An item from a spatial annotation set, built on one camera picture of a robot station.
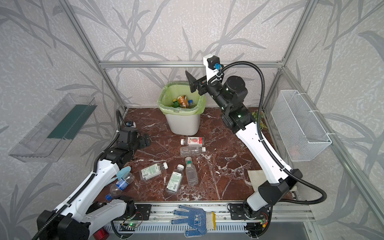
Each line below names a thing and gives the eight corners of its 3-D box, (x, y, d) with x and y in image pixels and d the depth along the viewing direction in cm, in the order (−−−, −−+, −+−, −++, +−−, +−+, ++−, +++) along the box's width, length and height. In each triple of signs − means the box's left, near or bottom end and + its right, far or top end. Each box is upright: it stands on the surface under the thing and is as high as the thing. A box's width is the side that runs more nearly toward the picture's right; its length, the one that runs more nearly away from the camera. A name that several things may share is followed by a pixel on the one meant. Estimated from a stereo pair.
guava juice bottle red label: (180, 148, 99) (179, 145, 95) (181, 140, 103) (180, 136, 99) (204, 148, 99) (204, 145, 95) (204, 140, 103) (204, 136, 99)
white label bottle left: (142, 182, 85) (140, 179, 82) (140, 173, 89) (138, 170, 85) (169, 171, 89) (168, 168, 86) (166, 162, 93) (165, 159, 90)
